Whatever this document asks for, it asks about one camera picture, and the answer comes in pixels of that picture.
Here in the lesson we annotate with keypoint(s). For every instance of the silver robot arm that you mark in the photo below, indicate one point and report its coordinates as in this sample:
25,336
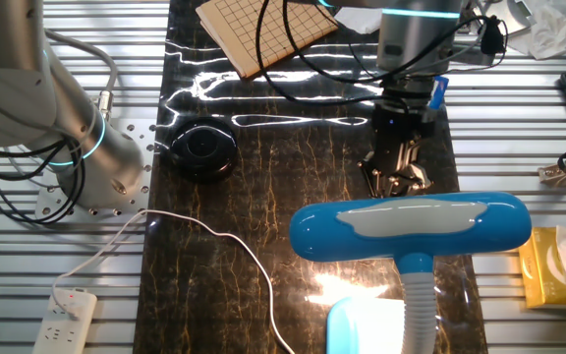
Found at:
13,88

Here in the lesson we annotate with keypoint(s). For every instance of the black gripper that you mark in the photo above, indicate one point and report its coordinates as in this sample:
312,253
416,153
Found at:
393,133

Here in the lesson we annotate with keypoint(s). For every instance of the blue desk lamp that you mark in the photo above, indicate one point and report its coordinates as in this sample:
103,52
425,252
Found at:
322,231

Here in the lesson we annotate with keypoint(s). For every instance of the crumpled white paper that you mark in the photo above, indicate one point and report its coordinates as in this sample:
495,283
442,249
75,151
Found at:
550,29

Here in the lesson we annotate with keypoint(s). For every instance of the silver metal plate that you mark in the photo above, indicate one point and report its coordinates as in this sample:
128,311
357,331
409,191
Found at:
514,12

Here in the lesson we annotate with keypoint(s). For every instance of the yellow tissue pack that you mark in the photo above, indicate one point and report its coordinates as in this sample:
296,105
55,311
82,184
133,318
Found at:
538,270

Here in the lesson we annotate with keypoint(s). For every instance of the white paper sheet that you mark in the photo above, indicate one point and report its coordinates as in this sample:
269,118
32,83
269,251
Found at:
359,20

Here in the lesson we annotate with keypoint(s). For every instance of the blue and white carton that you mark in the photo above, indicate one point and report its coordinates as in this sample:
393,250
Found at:
440,91

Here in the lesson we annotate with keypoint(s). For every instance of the silver robot mounting plate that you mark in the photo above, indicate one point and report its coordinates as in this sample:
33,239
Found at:
135,133

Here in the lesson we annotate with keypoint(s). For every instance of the black round dish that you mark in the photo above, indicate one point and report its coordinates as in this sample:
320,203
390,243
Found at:
203,150

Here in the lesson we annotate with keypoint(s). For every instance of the white power strip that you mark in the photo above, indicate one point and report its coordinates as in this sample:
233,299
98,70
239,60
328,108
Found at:
57,334

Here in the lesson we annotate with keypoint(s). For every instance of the wooden grid board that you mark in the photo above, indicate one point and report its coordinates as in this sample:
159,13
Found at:
234,29

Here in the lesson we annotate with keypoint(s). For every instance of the dark marble pattern mat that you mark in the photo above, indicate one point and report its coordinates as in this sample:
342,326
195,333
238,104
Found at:
214,275

